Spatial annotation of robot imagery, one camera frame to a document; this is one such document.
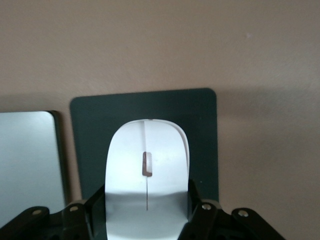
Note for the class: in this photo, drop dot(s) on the silver closed laptop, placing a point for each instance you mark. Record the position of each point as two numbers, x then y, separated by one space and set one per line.
25 150

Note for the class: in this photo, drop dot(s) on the white computer mouse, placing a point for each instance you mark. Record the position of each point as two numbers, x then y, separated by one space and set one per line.
130 160

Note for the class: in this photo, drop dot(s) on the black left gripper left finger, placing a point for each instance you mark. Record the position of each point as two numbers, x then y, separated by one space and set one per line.
62 222

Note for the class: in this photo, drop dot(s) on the dark grey mouse pad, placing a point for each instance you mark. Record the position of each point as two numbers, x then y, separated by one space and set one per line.
100 112

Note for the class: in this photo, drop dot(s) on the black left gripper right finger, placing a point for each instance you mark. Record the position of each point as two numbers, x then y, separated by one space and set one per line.
220 225

